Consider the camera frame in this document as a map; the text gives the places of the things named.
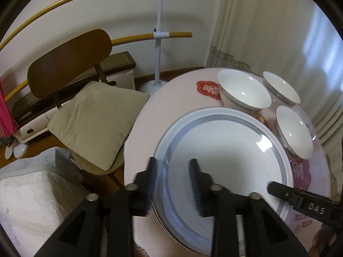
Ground white bowl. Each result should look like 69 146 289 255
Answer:
263 71 301 107
275 106 313 160
217 69 272 112

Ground white plate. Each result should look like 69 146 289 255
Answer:
153 107 294 255

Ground person's right hand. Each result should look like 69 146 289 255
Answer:
309 224 337 257

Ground white bed cover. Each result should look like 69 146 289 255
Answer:
1 147 87 256

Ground beige cushion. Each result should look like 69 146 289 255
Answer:
48 81 149 175

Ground white slippers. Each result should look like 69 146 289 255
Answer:
5 140 28 160

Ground low wooden white cabinet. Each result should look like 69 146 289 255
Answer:
12 51 136 143

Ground pink hanging cloth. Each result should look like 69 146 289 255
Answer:
0 82 18 137

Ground white bar stand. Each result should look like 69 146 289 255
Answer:
140 0 170 96

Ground brown wooden chair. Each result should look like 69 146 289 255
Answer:
27 29 122 187

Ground left beige curtain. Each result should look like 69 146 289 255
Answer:
205 0 343 145

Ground lower wooden ballet bar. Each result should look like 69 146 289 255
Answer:
5 32 193 102

